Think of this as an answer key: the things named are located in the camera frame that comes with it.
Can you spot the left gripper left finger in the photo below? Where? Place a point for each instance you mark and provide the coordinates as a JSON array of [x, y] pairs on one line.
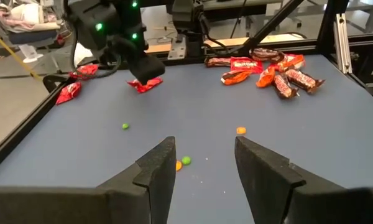
[[136, 193]]

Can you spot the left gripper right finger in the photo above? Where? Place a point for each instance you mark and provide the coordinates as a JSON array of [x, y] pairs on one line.
[[267, 186]]

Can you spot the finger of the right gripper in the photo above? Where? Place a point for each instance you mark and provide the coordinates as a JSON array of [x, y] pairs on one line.
[[147, 70]]

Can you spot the brown candy bar packet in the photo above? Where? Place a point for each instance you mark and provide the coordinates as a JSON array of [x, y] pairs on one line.
[[265, 54], [217, 61], [283, 86], [304, 81]]

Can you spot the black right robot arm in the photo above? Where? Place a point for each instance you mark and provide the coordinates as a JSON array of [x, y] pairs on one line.
[[93, 28]]

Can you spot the small orange round candy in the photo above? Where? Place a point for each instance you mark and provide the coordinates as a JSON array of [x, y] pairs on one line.
[[241, 130], [178, 165]]

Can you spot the small green round candy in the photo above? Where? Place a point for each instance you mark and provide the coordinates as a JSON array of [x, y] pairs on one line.
[[186, 160], [125, 126]]

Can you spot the white bagged bin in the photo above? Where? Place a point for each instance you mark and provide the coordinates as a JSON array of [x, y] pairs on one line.
[[82, 54]]

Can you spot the wooden side board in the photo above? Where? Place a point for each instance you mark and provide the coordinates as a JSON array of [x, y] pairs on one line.
[[227, 42]]

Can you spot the white stand foot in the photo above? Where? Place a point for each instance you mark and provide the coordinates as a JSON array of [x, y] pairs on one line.
[[31, 53]]

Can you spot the black frame strut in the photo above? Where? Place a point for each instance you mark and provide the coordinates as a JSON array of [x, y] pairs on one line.
[[267, 28]]

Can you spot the silver aluminium extrusion post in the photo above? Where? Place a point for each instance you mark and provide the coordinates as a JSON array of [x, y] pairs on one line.
[[343, 43]]

